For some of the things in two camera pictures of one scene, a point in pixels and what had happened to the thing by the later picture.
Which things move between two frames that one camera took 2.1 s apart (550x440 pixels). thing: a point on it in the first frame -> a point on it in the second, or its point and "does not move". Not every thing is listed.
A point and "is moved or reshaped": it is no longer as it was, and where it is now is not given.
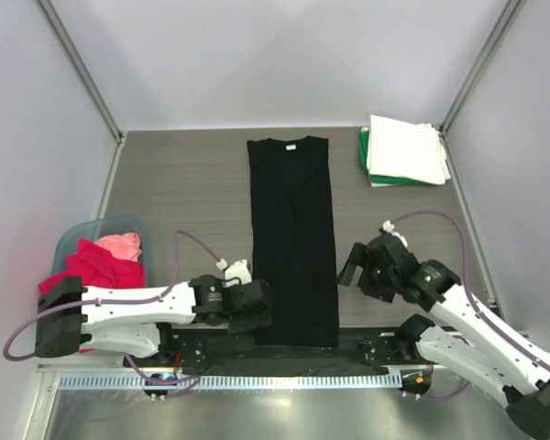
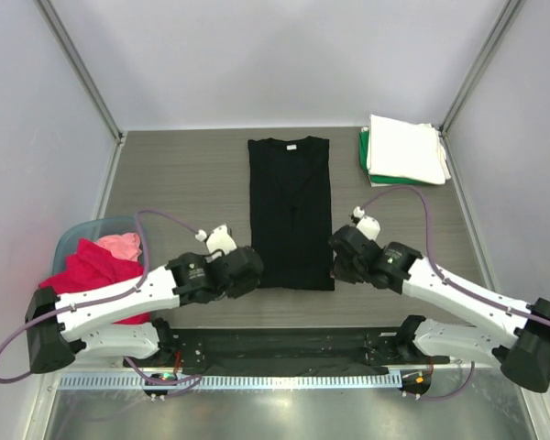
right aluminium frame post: x=481 y=63 does not move
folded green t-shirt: x=379 y=179 does not move
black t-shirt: x=292 y=239 is moved or reshaped
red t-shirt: x=96 y=269 does not move
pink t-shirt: x=125 y=247 does not move
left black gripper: x=257 y=319 -> x=244 y=288
